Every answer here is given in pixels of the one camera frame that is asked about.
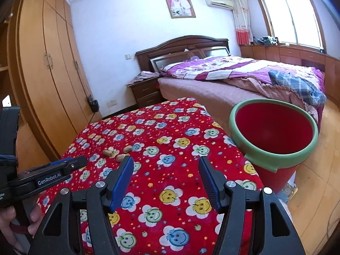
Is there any window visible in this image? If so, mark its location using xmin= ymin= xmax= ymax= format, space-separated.
xmin=254 ymin=0 xmax=327 ymax=51

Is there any dark wooden headboard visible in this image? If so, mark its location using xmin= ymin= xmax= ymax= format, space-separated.
xmin=135 ymin=35 xmax=230 ymax=73

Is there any dark clothes pile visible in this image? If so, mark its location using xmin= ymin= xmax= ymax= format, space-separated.
xmin=258 ymin=35 xmax=278 ymax=46

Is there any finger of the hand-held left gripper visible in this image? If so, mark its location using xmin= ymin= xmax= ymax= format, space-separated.
xmin=25 ymin=156 xmax=88 ymax=195

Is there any framed wall photo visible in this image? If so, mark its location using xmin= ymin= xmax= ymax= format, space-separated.
xmin=163 ymin=0 xmax=196 ymax=18

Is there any blue plaid cloth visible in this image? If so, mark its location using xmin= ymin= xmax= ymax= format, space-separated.
xmin=268 ymin=69 xmax=328 ymax=106

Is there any wooden wardrobe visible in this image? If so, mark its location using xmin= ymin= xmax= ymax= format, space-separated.
xmin=0 ymin=0 xmax=103 ymax=162

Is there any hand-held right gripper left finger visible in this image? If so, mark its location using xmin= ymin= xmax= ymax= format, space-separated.
xmin=28 ymin=155 xmax=135 ymax=255

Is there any small black hanging bag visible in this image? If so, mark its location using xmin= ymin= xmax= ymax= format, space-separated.
xmin=88 ymin=96 xmax=100 ymax=112

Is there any bed with purple bedding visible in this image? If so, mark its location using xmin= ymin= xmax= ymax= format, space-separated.
xmin=157 ymin=56 xmax=326 ymax=139
xmin=162 ymin=56 xmax=326 ymax=107

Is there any wooden window cabinet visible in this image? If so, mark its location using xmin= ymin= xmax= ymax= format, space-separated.
xmin=240 ymin=44 xmax=340 ymax=104

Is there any pink clothes pile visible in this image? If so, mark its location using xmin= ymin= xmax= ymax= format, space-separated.
xmin=125 ymin=71 xmax=159 ymax=86

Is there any person's left hand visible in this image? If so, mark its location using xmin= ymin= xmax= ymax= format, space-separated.
xmin=0 ymin=204 xmax=43 ymax=255

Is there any dark wooden nightstand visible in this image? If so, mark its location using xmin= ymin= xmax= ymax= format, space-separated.
xmin=130 ymin=76 xmax=161 ymax=108

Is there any red chair with green rim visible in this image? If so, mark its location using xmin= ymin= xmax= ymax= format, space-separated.
xmin=229 ymin=99 xmax=319 ymax=194

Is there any white air conditioner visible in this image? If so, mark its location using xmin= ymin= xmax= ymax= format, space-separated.
xmin=204 ymin=0 xmax=234 ymax=9

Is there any white and red curtain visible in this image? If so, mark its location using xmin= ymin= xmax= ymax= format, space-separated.
xmin=229 ymin=0 xmax=253 ymax=45

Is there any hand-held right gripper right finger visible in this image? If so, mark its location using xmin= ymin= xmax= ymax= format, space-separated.
xmin=198 ymin=156 xmax=300 ymax=255

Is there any floral pillow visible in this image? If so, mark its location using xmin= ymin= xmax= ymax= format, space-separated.
xmin=161 ymin=62 xmax=193 ymax=79

